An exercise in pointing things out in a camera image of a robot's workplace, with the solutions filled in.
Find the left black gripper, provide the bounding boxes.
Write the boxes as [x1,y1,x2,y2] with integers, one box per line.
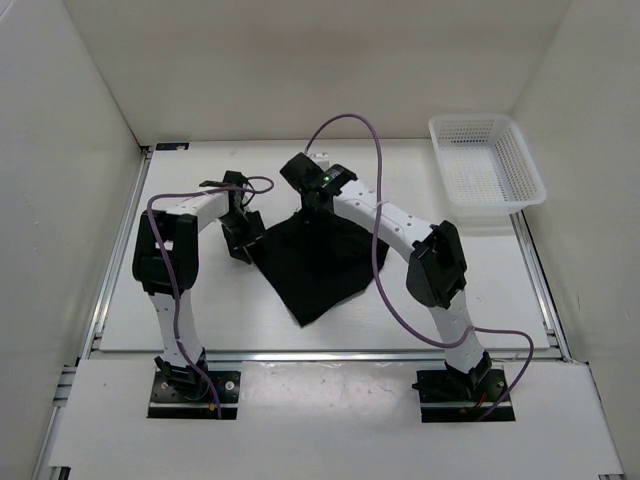
[219,210,270,263]

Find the black shorts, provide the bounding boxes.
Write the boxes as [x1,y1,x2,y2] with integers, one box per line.
[248,210,389,328]

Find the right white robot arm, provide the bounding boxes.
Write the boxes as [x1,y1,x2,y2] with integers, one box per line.
[280,153,491,400]

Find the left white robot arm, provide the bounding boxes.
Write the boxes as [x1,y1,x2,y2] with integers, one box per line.
[132,170,265,400]

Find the dark corner label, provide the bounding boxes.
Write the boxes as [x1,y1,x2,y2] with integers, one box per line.
[155,142,190,151]

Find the white plastic basket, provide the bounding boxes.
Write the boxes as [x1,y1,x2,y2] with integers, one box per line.
[428,114,546,222]

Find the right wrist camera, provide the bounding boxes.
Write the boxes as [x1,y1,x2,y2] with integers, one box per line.
[304,151,330,171]

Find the aluminium frame rail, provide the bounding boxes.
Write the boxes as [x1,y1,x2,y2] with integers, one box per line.
[87,347,566,363]

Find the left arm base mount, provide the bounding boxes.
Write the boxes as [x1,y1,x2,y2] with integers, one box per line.
[147,368,241,421]

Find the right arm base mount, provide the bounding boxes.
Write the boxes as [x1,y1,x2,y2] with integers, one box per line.
[412,369,516,424]

